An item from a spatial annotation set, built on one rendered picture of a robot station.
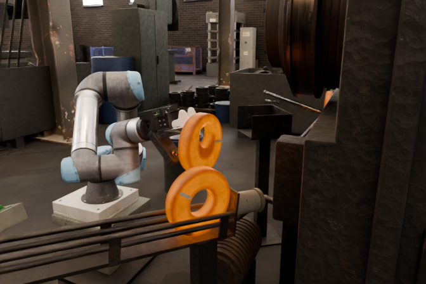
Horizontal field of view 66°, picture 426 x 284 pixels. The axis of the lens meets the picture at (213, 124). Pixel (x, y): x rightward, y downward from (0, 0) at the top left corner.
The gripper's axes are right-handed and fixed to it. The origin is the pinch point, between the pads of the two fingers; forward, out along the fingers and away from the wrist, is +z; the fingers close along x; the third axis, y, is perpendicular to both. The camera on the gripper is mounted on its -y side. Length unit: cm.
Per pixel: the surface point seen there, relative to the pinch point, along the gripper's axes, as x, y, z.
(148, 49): 266, 82, -270
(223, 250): -2.7, -32.6, -1.0
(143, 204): 34, -37, -74
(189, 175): -14.5, -8.1, 5.1
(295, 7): 20.3, 23.6, 23.0
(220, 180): -7.2, -12.1, 7.2
